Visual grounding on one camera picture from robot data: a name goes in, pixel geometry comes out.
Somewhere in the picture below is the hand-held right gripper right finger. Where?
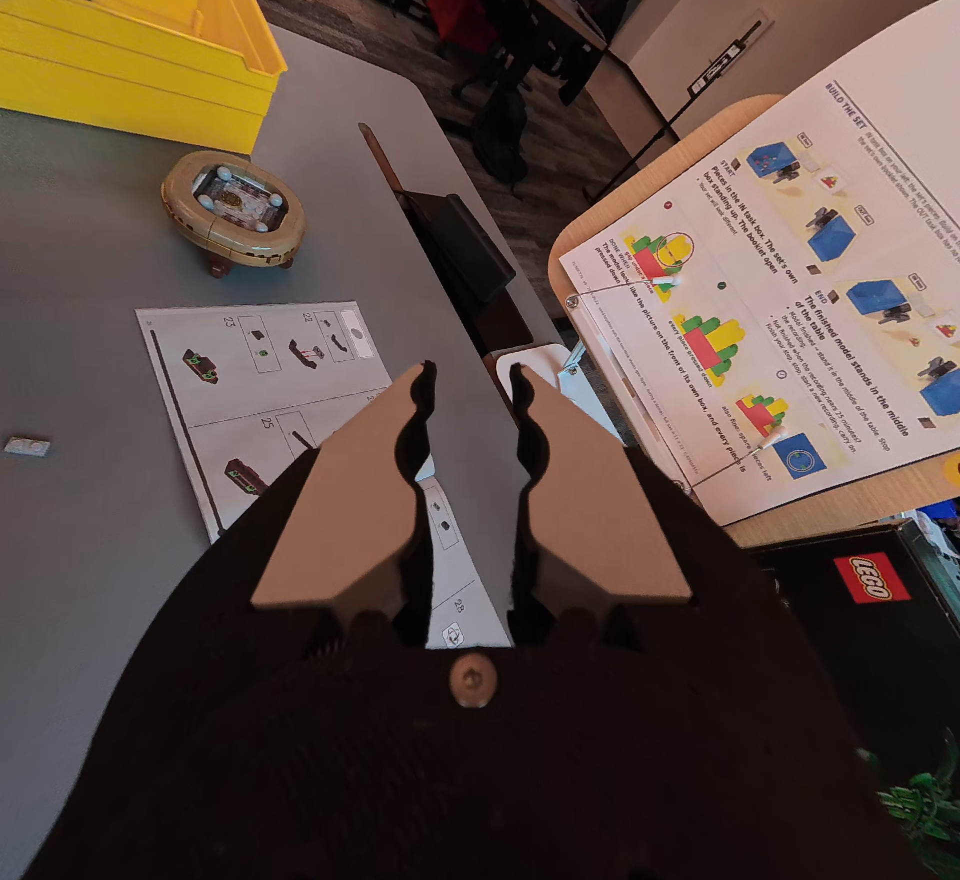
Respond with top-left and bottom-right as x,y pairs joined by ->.
510,363 -> 693,646

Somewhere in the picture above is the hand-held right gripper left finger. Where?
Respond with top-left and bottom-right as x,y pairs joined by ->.
249,361 -> 438,649

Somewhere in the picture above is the instruction booklet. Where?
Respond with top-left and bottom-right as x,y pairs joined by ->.
135,301 -> 519,650

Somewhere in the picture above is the tan brick model pot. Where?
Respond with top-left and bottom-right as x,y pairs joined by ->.
161,151 -> 306,278

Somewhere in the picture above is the yellow plastic bin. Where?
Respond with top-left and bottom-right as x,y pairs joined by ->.
0,0 -> 288,155

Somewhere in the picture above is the black under-desk box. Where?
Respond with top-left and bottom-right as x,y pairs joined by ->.
405,190 -> 519,305

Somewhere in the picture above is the grey desk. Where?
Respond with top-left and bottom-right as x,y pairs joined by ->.
0,24 -> 627,880

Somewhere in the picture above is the black toy set box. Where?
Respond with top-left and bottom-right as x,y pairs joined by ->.
750,520 -> 960,880

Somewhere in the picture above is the printed instruction sheet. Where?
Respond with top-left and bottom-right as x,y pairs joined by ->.
558,0 -> 960,527

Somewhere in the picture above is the black backpack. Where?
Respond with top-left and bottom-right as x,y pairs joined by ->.
470,87 -> 531,185

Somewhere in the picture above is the red bag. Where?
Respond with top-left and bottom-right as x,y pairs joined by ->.
427,0 -> 500,52

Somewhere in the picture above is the wall notice plate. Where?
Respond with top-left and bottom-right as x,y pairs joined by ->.
687,42 -> 745,99

